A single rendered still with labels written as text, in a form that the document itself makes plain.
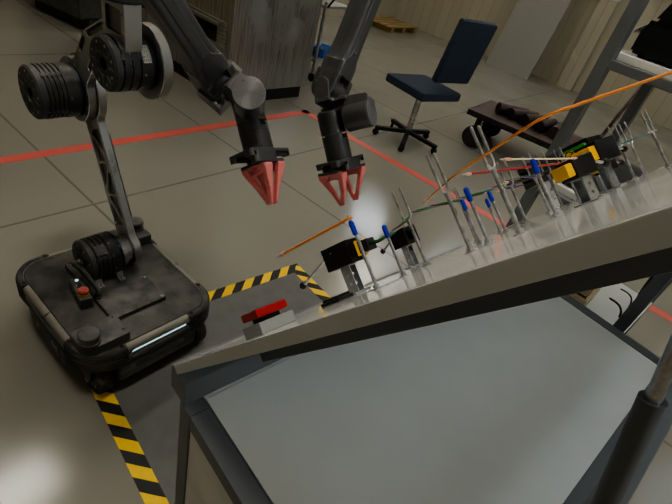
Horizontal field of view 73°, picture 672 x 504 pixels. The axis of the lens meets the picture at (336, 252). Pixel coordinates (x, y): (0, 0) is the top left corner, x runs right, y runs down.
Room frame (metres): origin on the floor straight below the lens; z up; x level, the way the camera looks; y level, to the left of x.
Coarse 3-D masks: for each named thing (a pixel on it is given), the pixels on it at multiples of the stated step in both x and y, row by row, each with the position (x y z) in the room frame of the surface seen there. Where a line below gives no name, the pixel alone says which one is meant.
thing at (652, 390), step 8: (664, 352) 0.29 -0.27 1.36; (664, 360) 0.29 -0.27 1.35; (656, 368) 0.29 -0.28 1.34; (664, 368) 0.28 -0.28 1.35; (656, 376) 0.28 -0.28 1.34; (664, 376) 0.28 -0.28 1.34; (656, 384) 0.28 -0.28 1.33; (664, 384) 0.28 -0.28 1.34; (648, 392) 0.28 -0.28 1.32; (656, 392) 0.28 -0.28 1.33; (664, 392) 0.28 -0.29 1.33; (648, 400) 0.28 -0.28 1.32; (656, 400) 0.28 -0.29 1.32
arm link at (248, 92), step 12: (228, 60) 0.84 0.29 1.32; (240, 72) 0.75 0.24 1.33; (228, 84) 0.74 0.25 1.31; (240, 84) 0.74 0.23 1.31; (252, 84) 0.75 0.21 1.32; (204, 96) 0.78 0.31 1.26; (228, 96) 0.77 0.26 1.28; (240, 96) 0.73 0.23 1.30; (252, 96) 0.74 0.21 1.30; (264, 96) 0.75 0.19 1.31; (216, 108) 0.79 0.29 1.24; (240, 108) 0.73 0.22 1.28; (252, 108) 0.73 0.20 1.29
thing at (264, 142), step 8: (248, 120) 0.78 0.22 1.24; (256, 120) 0.78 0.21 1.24; (240, 128) 0.78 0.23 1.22; (248, 128) 0.77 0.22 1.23; (256, 128) 0.77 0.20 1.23; (264, 128) 0.79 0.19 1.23; (240, 136) 0.77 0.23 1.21; (248, 136) 0.76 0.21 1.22; (256, 136) 0.77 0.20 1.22; (264, 136) 0.77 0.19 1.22; (248, 144) 0.76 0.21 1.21; (256, 144) 0.76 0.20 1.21; (264, 144) 0.76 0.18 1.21; (272, 144) 0.78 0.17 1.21; (240, 152) 0.73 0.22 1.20; (248, 152) 0.72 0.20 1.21; (280, 152) 0.79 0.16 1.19; (288, 152) 0.80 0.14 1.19; (232, 160) 0.74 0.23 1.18; (240, 160) 0.75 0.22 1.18; (248, 160) 0.76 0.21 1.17
